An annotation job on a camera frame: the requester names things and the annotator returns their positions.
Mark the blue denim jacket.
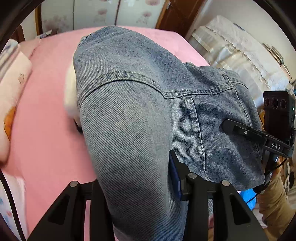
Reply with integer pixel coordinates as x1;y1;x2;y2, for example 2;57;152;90
74;26;264;240

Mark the tan sleeved forearm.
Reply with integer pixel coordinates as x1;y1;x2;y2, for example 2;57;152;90
256;172;291;241

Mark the blue plastic bag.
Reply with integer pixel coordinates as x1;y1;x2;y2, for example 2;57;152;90
238;189;256;210

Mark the pink bed blanket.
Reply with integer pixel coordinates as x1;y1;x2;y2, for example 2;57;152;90
2;26;210;241

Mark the black folded garment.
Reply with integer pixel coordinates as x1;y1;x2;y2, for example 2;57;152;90
74;119;83;134

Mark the cream ruffled covered furniture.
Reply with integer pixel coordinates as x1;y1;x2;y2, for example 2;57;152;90
189;16;294;108

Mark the white folded sweater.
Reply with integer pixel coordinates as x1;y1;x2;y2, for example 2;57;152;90
64;61;81;128

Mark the pink cartoon pillow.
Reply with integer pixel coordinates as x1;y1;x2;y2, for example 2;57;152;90
1;52;32;165

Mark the brown wooden door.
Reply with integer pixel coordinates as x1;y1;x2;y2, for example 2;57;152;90
156;0;205;37

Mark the folded floral quilt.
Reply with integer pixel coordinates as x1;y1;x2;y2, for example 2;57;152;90
0;39;20;80

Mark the dark wooden headboard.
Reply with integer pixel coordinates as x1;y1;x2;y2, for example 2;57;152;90
10;25;25;43

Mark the black cable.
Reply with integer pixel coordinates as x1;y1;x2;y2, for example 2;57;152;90
0;169;26;241

